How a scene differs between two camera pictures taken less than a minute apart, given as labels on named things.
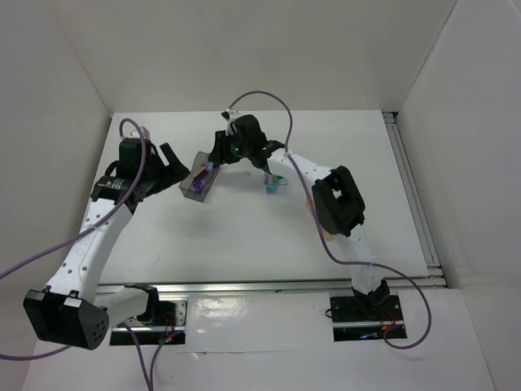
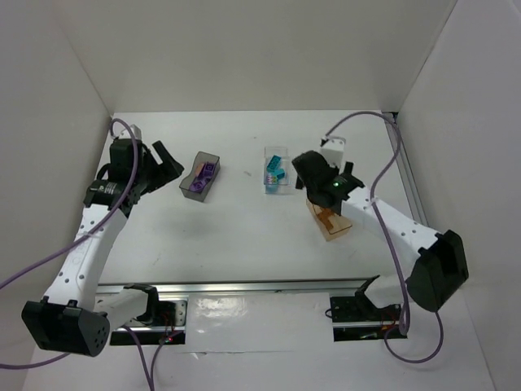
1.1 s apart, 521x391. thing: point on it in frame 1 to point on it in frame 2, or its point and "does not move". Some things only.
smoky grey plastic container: [198, 182] does not move
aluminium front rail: [237, 287] does not move
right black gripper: [222, 151] to [316, 179]
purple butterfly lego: [197, 186] does not move
